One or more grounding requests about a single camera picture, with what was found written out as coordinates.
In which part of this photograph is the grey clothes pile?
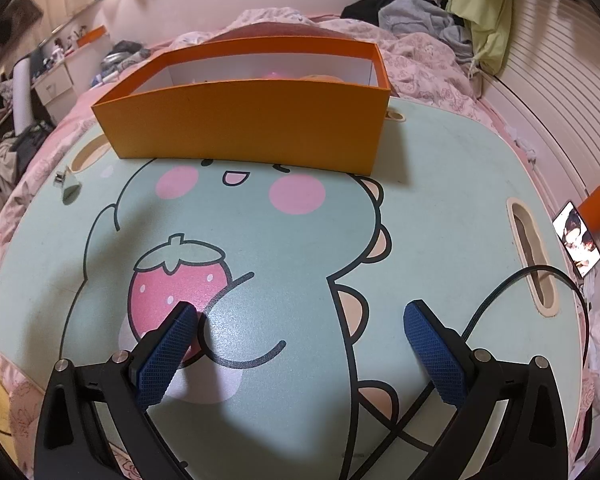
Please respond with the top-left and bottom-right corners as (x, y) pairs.
(378, 0), (474, 65)

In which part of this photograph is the orange cardboard box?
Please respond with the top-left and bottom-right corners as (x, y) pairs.
(92, 36), (391, 174)

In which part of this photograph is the white bedside cabinet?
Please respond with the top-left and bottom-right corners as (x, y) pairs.
(33, 47), (105, 124)

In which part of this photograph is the black cable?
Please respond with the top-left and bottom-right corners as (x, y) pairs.
(349, 263), (592, 480)

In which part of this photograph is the green hanging cloth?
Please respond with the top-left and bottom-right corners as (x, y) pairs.
(446, 0), (513, 75)

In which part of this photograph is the smartphone with lit screen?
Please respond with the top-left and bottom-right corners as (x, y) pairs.
(553, 200), (600, 280)

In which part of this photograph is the pink floral duvet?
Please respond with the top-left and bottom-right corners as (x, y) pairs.
(0, 20), (586, 479)

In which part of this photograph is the pink heart-shaped case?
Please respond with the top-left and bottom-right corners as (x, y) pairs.
(263, 72), (289, 79)

